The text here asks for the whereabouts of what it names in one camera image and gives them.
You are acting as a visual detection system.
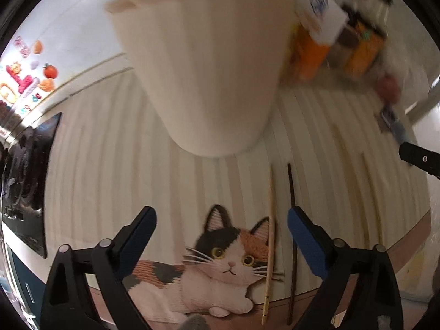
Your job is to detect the light bamboo chopstick with ridges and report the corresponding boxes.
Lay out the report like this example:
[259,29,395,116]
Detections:
[261,166,276,326]

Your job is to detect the red round object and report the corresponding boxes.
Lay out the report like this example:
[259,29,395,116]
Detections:
[374,75,401,104]

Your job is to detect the dark brown chopstick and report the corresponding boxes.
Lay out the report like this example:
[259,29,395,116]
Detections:
[286,163,298,326]

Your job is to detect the striped cat placemat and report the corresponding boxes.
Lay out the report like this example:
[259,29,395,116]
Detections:
[43,68,432,325]

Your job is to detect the cream utensil holder cup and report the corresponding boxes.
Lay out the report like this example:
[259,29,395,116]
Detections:
[106,0,295,157]

